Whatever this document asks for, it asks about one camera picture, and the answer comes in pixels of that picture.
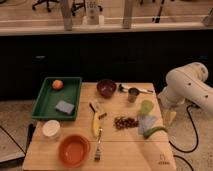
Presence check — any dark grape bunch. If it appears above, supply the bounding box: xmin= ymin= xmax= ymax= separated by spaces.
xmin=114 ymin=116 xmax=138 ymax=130

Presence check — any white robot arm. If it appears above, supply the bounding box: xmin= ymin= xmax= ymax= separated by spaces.
xmin=158 ymin=62 xmax=213 ymax=114

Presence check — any dark maroon bowl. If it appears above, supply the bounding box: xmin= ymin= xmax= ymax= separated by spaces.
xmin=97 ymin=79 xmax=117 ymax=98

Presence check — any white small bowl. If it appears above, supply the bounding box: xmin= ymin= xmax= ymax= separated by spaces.
xmin=42 ymin=120 xmax=61 ymax=139

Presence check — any red orange bowl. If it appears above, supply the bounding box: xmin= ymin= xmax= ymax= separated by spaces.
xmin=58 ymin=134 xmax=90 ymax=168

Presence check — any silver spoon utensil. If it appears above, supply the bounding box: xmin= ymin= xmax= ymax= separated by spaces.
xmin=118 ymin=84 xmax=154 ymax=94

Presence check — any metal measuring cup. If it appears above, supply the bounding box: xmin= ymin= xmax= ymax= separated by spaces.
xmin=128 ymin=88 xmax=139 ymax=103

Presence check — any yellow banana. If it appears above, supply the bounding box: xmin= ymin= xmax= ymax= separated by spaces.
xmin=92 ymin=112 xmax=100 ymax=137

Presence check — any green plastic cup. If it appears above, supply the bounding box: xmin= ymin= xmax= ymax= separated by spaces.
xmin=140 ymin=100 xmax=154 ymax=115

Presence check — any orange fruit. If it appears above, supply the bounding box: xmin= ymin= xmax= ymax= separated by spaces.
xmin=52 ymin=80 xmax=63 ymax=90

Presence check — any light blue cloth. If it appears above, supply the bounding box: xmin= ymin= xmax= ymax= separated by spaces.
xmin=137 ymin=115 xmax=157 ymax=134

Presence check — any green pepper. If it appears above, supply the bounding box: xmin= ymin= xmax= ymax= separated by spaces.
xmin=143 ymin=126 xmax=167 ymax=139

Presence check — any green plastic tray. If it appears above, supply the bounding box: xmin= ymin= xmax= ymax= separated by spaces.
xmin=32 ymin=77 xmax=82 ymax=121

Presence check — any black power cable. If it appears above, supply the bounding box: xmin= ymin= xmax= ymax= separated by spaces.
xmin=168 ymin=104 xmax=200 ymax=171

